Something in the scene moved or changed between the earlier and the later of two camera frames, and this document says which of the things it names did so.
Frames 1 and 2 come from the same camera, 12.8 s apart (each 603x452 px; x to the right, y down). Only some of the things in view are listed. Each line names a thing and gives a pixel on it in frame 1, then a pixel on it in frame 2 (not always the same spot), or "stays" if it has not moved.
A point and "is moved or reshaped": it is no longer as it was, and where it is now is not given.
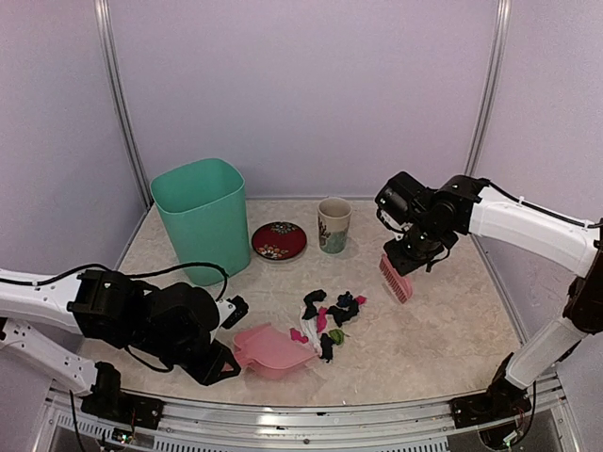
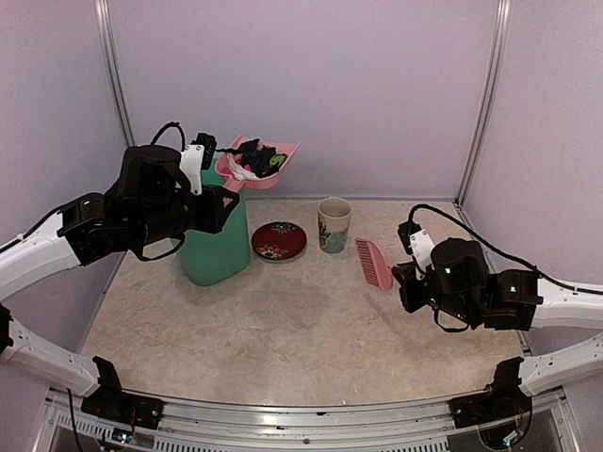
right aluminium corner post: (503, 17) stays
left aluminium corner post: (105, 22) stays
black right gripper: (405, 265) to (412, 300)
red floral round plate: (279, 241) stays
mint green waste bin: (204, 206) stays
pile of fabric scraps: (314, 323) to (253, 159)
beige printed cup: (334, 215) stays
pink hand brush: (399, 284) is moved or reshaped
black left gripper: (206, 372) to (213, 217)
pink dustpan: (270, 353) to (233, 180)
